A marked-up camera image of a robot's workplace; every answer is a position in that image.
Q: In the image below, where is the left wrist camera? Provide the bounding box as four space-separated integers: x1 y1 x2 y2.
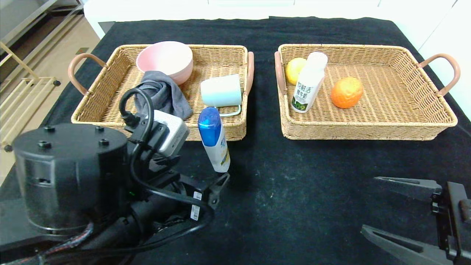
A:
149 110 190 157

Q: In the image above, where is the white shampoo bottle blue cap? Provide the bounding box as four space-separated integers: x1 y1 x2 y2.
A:
198 107 231 173

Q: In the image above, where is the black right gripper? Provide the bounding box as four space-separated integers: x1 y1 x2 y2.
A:
360 176 471 265

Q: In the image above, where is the grey metal shelf frame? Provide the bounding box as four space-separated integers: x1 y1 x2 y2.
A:
0 0 86 48

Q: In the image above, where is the orange fruit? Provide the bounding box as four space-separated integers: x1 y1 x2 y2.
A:
331 77 364 109

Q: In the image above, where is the pale mint cup with handle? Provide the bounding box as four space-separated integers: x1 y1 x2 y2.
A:
201 74 243 117

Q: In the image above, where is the black tablecloth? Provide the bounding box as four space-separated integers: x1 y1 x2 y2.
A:
0 17 471 265

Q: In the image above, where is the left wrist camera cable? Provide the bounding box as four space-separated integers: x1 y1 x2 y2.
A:
119 88 216 236

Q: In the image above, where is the yellow pear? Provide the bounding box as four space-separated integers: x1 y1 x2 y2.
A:
286 57 308 86

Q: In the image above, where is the wooden rack on wheels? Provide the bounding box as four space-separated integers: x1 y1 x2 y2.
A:
0 40 61 153

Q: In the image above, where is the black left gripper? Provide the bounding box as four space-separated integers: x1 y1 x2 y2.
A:
147 172 231 232

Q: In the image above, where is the grey cloth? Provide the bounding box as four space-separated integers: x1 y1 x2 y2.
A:
134 71 194 120

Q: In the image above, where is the wicker basket with pink handles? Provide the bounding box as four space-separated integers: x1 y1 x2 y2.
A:
68 45 255 142
274 44 461 141

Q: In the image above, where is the white milk bottle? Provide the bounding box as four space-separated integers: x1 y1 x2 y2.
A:
291 52 328 113

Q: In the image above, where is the pink bowl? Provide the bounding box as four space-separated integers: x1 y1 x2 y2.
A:
136 41 194 86

